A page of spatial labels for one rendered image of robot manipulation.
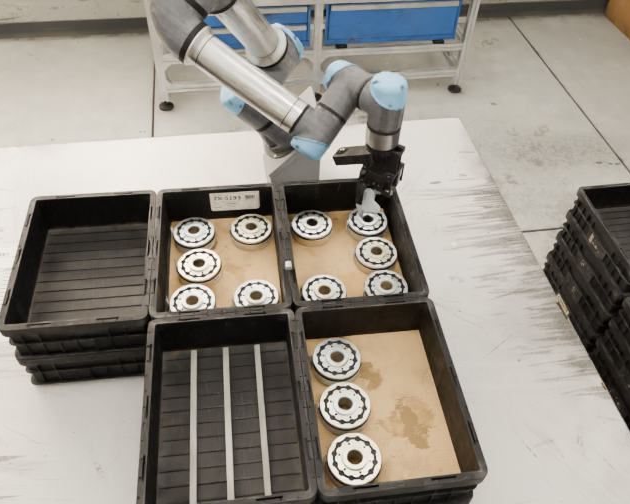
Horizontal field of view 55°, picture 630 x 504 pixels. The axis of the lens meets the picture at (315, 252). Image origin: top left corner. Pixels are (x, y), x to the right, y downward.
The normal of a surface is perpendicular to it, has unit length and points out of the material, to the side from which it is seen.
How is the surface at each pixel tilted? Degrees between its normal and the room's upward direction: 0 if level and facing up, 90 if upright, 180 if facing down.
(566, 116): 0
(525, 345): 0
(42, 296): 0
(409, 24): 90
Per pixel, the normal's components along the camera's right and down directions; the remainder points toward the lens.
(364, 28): 0.16, 0.73
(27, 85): 0.04, -0.67
